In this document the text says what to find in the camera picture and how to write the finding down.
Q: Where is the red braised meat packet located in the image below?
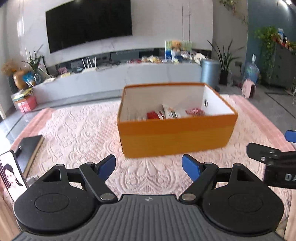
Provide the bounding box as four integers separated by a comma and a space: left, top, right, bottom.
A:
185, 108, 205, 116

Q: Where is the white spicy strip snack pack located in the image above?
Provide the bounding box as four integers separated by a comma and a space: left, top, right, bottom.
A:
163, 104, 182, 120

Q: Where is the red snack packet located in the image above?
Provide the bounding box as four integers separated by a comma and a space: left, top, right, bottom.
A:
147, 110, 166, 120

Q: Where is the pink lace tablecloth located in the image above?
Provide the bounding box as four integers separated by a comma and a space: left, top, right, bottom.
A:
4, 94, 295, 223

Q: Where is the pink small heater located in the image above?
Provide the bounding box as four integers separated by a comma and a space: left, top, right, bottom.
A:
242, 79, 256, 98

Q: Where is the grey cabinet with vines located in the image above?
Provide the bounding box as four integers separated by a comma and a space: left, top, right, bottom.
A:
255, 26, 295, 90

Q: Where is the orange cardboard box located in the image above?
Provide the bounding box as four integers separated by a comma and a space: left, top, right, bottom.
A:
117, 82, 238, 158

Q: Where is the black notebook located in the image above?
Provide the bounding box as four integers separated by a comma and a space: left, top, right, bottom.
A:
15, 135, 44, 178

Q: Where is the blue water jug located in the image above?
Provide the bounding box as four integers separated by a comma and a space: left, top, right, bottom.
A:
243, 54, 260, 83

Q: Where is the smartphone on stand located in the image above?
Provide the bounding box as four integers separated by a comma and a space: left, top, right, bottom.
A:
1, 150, 28, 202

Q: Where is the white TV console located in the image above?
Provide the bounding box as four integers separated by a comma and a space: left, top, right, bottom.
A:
33, 63, 202, 104

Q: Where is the pink storage box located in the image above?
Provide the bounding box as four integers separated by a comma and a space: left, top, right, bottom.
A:
17, 95, 37, 113

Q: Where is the potted green plant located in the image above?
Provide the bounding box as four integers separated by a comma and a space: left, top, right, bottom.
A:
208, 40, 244, 85

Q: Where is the grey metal trash bin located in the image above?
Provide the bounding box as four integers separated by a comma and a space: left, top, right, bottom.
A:
201, 59, 220, 89

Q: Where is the white wifi router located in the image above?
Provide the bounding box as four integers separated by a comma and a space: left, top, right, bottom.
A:
81, 57, 97, 73

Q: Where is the left potted plant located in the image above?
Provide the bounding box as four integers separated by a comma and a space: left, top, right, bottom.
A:
23, 45, 43, 84

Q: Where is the teddy bear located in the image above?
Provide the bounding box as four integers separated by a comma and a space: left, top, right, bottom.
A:
171, 40, 182, 52

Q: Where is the black wall television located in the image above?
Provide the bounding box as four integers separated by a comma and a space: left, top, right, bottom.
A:
46, 1, 132, 53

